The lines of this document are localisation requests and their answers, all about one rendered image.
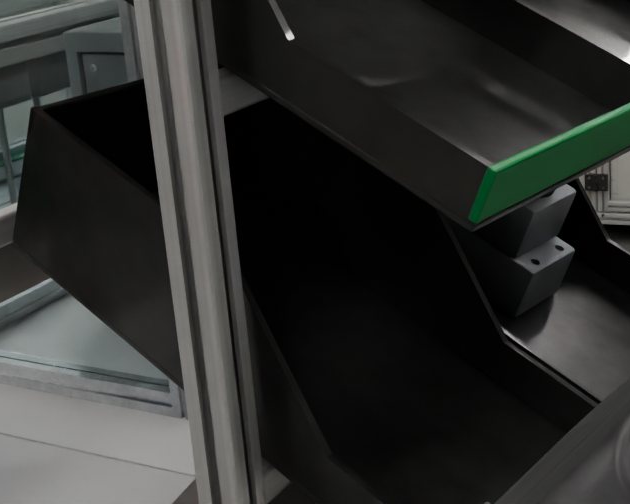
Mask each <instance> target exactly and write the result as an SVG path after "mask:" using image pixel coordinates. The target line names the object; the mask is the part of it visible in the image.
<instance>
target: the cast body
mask: <svg viewBox="0 0 630 504"><path fill-rule="evenodd" d="M575 195H576V190H575V189H574V188H572V187H571V186H569V185H568V184H565V185H563V186H561V187H559V188H557V189H555V190H553V191H551V192H549V193H547V194H545V195H543V196H542V197H540V198H538V199H536V200H534V201H532V202H530V203H528V204H526V205H524V206H522V207H520V208H518V209H516V210H514V211H512V212H510V213H508V214H507V215H505V216H503V217H501V218H499V219H497V220H495V221H493V222H491V223H489V224H487V225H485V226H483V227H481V228H479V229H477V230H475V231H473V232H471V231H469V230H467V229H466V228H464V227H463V226H461V225H460V224H458V223H457V222H455V221H454V220H452V219H451V218H449V217H448V216H446V215H445V214H444V215H445V217H446V219H447V221H448V223H449V225H450V227H451V229H452V231H453V233H454V235H455V237H456V239H457V241H458V243H459V245H460V247H461V249H462V251H463V253H464V255H465V257H466V259H467V261H468V263H469V265H470V267H471V269H472V271H473V273H474V275H475V276H476V278H477V280H478V282H479V284H480V286H481V288H482V290H483V292H484V294H485V296H486V298H487V300H489V301H490V302H492V303H493V304H495V305H496V306H497V307H499V308H500V309H502V310H503V311H505V312H506V313H508V314H509V315H510V316H512V317H517V316H519V315H520V314H522V313H524V312H525V311H527V310H528V309H530V308H532V307H533V306H535V305H536V304H538V303H540V302H541V301H543V300H545V299H546V298H548V297H549V296H551V295H553V294H554V293H556V292H557V291H558V288H559V286H560V284H561V282H562V280H563V277H564V275H565V273H566V271H567V269H568V266H569V264H570V262H571V260H572V257H573V255H574V253H575V249H574V248H573V247H572V246H570V245H569V244H567V243H566V242H564V241H562V240H561V239H559V238H558V237H556V236H557V235H558V234H559V232H560V230H561V227H562V225H563V223H564V221H565V218H566V216H567V214H568V211H569V209H570V207H571V205H572V202H573V200H574V198H575Z"/></svg>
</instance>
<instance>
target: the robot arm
mask: <svg viewBox="0 0 630 504"><path fill-rule="evenodd" d="M494 504H630V379H629V380H628V381H627V382H625V383H624V384H623V385H621V386H620V387H619V388H617V389H616V390H615V391H614V392H612V393H611V394H610V395H608V396H607V397H606V398H605V399H604V400H603V401H602V402H601V403H600V404H598V405H597V406H596V407H595V408H594V409H593V410H592V411H591V412H590V413H589V414H588V415H586V416H585V417H584V418H583V419H582V420H581V421H580V422H579V423H578V424H577V425H575V426H574V427H573V428H572V429H571V430H570V431H569V432H568V433H567V434H566V435H565V436H564V437H563V438H562V439H561V440H560V441H558V442H557V443H556V444H555V445H554V446H553V447H552V448H551V449H550V450H549V451H548V452H547V453H546V454H545V455H544V456H543V457H542V458H541V459H540V460H539V461H538V462H537V463H536V464H535V465H534V466H533V467H532V468H531V469H530V470H529V471H528V472H526V473H525V474H524V475H523V476H522V477H521V478H520V479H519V480H518V481H517V482H516V483H515V484H514V485H513V486H512V487H511V488H510V489H509V490H508V491H507V492H506V493H505V494H504V495H503V496H502V497H501V498H500V499H499V500H498V501H497V502H496V503H494Z"/></svg>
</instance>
